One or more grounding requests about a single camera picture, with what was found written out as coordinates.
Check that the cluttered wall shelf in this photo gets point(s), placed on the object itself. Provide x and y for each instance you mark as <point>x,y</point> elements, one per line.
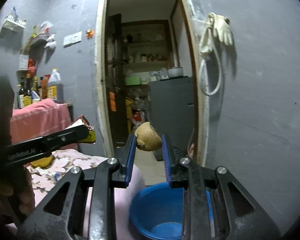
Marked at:
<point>38,38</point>

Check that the person's left hand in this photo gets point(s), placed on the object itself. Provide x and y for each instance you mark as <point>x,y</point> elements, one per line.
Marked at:
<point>26,195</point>

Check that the large oil jug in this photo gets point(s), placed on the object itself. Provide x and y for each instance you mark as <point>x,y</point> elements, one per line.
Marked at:
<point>54,87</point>

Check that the metal pot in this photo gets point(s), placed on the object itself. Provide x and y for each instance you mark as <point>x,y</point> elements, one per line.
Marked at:
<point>175,72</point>

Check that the green box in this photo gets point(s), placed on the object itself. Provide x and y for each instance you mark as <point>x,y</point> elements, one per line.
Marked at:
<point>132,81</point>

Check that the wooden storage shelves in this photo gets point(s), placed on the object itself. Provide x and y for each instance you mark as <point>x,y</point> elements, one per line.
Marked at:
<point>147,47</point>

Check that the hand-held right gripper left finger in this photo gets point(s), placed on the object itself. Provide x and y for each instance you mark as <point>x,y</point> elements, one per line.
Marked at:
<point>131,155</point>

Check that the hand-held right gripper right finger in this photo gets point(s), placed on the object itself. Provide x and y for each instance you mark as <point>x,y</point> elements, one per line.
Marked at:
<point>165,160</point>

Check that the white rubber gloves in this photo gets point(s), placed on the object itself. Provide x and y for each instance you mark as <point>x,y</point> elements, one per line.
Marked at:
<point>220,27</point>

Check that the white wall switch plate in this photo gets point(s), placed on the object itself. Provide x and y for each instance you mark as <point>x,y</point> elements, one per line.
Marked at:
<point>72,38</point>

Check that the dark wooden door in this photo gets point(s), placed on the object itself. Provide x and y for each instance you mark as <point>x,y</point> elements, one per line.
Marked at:
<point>115,67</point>

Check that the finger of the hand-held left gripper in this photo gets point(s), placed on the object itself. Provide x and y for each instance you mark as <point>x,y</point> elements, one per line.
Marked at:
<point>70,134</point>

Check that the pink checked towel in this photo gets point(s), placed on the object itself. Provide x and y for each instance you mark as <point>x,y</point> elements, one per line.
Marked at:
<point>37,120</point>

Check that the red plastic bag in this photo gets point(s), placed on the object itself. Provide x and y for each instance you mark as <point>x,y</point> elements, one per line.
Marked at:
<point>31,67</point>

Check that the orange wall hook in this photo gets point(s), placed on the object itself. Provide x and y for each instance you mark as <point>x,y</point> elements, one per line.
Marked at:
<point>89,33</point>

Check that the red white sack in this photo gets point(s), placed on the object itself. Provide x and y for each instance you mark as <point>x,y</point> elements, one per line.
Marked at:
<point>138,120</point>

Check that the brown fruit shell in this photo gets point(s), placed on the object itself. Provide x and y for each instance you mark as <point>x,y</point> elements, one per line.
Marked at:
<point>147,137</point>

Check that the white paper label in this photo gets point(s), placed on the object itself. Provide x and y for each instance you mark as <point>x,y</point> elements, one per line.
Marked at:
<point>23,62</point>

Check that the grey refrigerator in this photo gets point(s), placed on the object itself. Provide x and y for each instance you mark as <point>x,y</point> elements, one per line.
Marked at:
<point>172,105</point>

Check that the dark sauce bottle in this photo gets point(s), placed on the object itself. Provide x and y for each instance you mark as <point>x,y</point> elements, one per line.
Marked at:
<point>25,97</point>

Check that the yellow bowl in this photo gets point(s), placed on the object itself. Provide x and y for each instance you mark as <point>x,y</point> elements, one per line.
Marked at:
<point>41,161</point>

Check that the pink floral table cloth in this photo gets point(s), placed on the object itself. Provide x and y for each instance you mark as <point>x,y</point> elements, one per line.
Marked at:
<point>130,180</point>

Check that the brown yellow snack wrapper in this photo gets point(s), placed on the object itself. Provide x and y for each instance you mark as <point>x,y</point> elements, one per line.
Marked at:
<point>88,132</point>

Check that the white door frame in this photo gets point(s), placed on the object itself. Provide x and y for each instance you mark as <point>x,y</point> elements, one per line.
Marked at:
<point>100,80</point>

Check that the blue plastic basin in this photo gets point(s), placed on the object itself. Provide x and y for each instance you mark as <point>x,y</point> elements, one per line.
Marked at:
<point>155,210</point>

